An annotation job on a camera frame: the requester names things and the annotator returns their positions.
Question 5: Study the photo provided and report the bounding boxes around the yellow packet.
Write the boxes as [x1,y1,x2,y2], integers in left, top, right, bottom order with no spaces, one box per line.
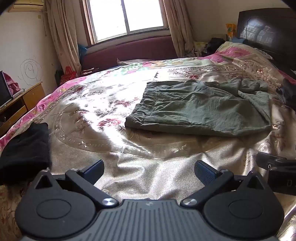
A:
[225,23,237,39]

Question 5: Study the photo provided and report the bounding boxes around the wall air conditioner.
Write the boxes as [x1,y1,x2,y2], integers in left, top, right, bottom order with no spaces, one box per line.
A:
[8,0,45,13]

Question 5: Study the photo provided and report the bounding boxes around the blue plastic bag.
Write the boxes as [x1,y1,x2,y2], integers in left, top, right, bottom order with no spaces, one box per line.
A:
[77,44,88,61]

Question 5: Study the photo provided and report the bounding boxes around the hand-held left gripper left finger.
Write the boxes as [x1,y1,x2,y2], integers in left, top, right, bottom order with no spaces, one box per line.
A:
[29,159,118,208]

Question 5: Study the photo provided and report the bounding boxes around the wooden cabinet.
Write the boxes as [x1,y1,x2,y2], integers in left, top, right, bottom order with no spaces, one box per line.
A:
[0,82,46,137]

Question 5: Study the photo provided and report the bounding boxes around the black television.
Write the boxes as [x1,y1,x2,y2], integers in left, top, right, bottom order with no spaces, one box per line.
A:
[0,71,13,108]

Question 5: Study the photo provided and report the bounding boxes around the window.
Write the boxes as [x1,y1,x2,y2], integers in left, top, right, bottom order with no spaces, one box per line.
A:
[84,0,170,44]

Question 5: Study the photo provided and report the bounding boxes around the black cloth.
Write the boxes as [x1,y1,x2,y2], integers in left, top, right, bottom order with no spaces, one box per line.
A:
[0,122,52,186]

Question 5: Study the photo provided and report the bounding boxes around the green pants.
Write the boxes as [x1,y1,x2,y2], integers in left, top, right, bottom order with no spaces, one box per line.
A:
[125,79,273,137]

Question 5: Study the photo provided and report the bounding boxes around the pink bag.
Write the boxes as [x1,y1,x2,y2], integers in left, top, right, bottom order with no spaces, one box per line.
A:
[2,72,20,95]

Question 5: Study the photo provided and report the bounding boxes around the floral satin bedspread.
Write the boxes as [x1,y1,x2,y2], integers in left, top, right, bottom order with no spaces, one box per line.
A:
[0,40,296,241]

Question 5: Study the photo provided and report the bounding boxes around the dark wooden headboard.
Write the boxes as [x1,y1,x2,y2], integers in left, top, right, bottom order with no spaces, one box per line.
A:
[237,8,296,77]

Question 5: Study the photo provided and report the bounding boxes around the white printed packet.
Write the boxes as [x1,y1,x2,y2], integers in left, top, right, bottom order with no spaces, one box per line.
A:
[193,41,208,56]

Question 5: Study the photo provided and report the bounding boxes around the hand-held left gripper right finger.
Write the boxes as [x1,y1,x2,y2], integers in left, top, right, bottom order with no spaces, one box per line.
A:
[180,160,269,208]

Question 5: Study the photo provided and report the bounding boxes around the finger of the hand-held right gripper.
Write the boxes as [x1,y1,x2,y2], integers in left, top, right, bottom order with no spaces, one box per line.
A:
[257,152,288,171]

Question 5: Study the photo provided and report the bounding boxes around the dark clothes heap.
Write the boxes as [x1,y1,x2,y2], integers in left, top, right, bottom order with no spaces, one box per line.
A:
[207,37,228,54]

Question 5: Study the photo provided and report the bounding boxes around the pile of dark clothes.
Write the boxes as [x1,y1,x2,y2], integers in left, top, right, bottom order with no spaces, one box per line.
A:
[276,79,296,105]

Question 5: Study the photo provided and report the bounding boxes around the red bag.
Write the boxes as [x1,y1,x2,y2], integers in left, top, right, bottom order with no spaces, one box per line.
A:
[60,66,77,85]

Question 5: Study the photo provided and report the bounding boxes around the maroon upholstered bench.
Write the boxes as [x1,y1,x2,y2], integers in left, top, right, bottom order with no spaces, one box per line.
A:
[80,35,178,72]

